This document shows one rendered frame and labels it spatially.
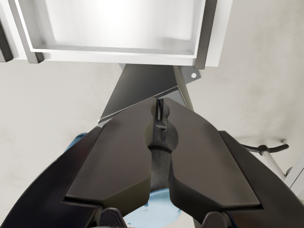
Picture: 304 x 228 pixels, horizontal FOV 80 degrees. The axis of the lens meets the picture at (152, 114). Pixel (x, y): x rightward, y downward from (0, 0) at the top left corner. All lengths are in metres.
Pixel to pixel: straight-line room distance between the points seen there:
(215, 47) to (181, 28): 0.07
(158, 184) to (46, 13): 0.35
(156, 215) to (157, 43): 0.31
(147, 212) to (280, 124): 1.52
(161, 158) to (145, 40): 0.25
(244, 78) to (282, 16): 0.39
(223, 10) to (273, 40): 1.09
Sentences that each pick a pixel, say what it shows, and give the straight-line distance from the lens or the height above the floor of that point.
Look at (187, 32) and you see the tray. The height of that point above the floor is 0.88.
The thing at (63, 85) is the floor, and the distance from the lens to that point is 1.48.
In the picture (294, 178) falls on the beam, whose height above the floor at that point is 0.48.
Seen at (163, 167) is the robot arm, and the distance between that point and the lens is 0.40.
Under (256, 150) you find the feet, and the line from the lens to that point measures 1.68.
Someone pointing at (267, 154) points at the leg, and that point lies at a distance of 1.67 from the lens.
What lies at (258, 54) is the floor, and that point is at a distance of 1.40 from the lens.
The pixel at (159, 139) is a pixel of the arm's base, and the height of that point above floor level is 0.85.
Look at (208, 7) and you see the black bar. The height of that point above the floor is 0.90.
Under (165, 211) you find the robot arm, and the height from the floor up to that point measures 1.02.
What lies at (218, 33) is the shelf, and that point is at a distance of 0.34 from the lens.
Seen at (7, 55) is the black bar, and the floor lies 0.89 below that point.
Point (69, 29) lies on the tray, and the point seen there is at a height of 0.88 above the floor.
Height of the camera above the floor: 1.21
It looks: 57 degrees down
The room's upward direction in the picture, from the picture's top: 177 degrees counter-clockwise
